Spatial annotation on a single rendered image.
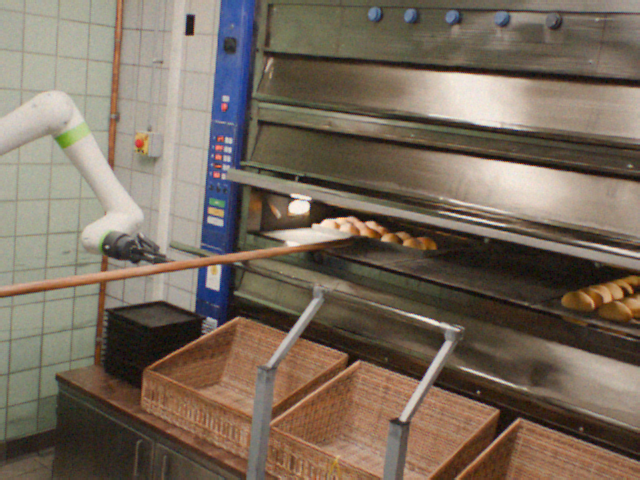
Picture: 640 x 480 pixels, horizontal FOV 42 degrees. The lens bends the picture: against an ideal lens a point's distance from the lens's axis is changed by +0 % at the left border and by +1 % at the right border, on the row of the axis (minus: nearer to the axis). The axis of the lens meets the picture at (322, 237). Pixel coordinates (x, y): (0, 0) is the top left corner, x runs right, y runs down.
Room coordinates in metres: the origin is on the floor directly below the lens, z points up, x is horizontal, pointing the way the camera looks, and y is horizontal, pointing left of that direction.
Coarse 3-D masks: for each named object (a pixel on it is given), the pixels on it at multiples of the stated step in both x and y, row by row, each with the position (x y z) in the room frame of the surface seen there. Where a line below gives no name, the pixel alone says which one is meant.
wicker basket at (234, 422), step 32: (192, 352) 2.98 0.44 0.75; (224, 352) 3.13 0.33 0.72; (256, 352) 3.07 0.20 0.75; (288, 352) 2.99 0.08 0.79; (320, 352) 2.92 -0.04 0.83; (160, 384) 2.76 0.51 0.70; (224, 384) 3.11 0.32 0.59; (288, 384) 2.95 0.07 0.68; (320, 384) 2.73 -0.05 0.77; (160, 416) 2.75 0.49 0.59; (192, 416) 2.77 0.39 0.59; (224, 416) 2.57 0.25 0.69; (224, 448) 2.55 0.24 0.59
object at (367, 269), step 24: (264, 240) 3.17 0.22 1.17; (336, 264) 2.94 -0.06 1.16; (360, 264) 2.88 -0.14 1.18; (408, 288) 2.74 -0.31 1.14; (432, 288) 2.69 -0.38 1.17; (456, 288) 2.67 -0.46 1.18; (504, 312) 2.52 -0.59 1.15; (528, 312) 2.47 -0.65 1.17; (576, 336) 2.37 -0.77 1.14; (600, 336) 2.33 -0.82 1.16; (624, 336) 2.29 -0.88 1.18
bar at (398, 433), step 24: (240, 264) 2.73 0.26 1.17; (312, 288) 2.52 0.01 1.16; (312, 312) 2.47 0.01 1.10; (384, 312) 2.35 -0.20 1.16; (408, 312) 2.31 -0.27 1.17; (288, 336) 2.42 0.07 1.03; (456, 336) 2.19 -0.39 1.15; (264, 384) 2.32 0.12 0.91; (264, 408) 2.32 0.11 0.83; (408, 408) 2.07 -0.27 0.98; (264, 432) 2.33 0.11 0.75; (408, 432) 2.04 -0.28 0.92; (264, 456) 2.34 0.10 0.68
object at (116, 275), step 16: (336, 240) 3.14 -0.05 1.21; (352, 240) 3.22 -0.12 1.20; (224, 256) 2.65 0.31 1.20; (240, 256) 2.71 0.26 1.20; (256, 256) 2.77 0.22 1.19; (272, 256) 2.84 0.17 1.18; (112, 272) 2.29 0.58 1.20; (128, 272) 2.33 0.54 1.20; (144, 272) 2.38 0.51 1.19; (160, 272) 2.43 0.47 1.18; (0, 288) 2.02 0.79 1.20; (16, 288) 2.05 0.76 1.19; (32, 288) 2.08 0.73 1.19; (48, 288) 2.12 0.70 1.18
